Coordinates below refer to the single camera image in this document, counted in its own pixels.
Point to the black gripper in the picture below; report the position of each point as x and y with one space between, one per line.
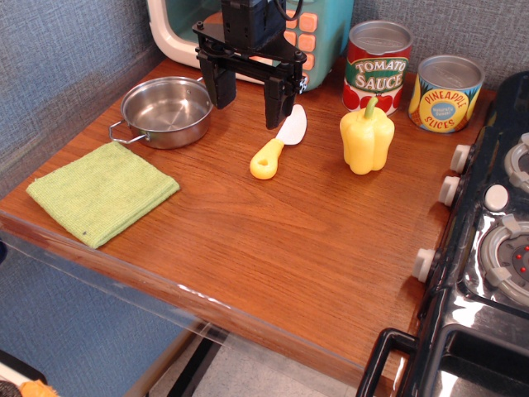
243 30

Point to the green cloth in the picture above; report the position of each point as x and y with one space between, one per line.
101 194

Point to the yellow toy knife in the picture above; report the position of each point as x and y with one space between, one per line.
265 162

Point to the small steel pot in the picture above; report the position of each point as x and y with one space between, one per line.
164 113

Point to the teal toy microwave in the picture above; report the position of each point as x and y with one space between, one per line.
321 32

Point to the yellow toy bell pepper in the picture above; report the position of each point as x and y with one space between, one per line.
366 137

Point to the tomato sauce can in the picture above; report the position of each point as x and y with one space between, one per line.
376 65

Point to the pineapple slices can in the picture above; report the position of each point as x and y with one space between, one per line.
445 92

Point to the grey stove knob upper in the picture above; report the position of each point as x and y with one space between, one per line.
459 158

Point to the grey stove knob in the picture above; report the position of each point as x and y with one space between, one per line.
459 158
448 190
422 264

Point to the grey stove knob middle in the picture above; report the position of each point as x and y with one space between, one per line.
448 190

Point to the grey stove knob lower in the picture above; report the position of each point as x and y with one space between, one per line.
422 264

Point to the black toy stove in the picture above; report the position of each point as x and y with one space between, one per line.
473 320

